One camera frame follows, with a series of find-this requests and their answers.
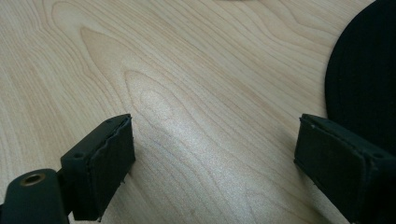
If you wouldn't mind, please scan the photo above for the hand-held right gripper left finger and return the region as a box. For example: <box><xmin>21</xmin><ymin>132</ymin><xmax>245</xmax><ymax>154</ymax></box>
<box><xmin>60</xmin><ymin>113</ymin><xmax>136</xmax><ymax>222</ymax></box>

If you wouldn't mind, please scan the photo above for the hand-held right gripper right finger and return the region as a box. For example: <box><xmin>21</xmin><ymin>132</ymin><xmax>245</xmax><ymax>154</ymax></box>
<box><xmin>293</xmin><ymin>113</ymin><xmax>396</xmax><ymax>224</ymax></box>

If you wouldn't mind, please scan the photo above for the black round cloth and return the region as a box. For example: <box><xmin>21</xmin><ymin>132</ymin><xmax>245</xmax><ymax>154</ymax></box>
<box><xmin>324</xmin><ymin>0</ymin><xmax>396</xmax><ymax>157</ymax></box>

